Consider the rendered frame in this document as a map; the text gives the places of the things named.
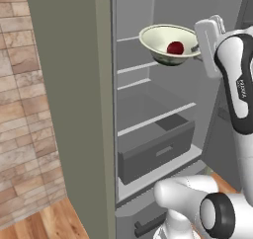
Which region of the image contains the cream bowl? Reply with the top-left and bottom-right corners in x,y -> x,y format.
138,24 -> 202,67

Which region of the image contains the red pear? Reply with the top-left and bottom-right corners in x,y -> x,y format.
166,40 -> 186,56

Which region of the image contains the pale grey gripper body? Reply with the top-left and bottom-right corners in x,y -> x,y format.
194,18 -> 229,80

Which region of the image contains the dark grey fridge drawer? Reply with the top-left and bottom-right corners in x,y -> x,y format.
117,113 -> 196,186

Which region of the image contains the white fridge shelf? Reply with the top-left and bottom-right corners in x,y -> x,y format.
116,35 -> 141,43
117,77 -> 152,92
117,60 -> 160,75
117,101 -> 198,138

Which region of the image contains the grey fridge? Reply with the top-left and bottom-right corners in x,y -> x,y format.
24,0 -> 253,239

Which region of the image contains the grey fridge door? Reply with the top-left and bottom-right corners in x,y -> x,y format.
200,0 -> 253,192

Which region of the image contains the grey freezer drawer front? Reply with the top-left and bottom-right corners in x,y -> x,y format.
115,195 -> 172,239

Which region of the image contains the black freezer drawer handle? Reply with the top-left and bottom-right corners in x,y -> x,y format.
133,212 -> 168,239

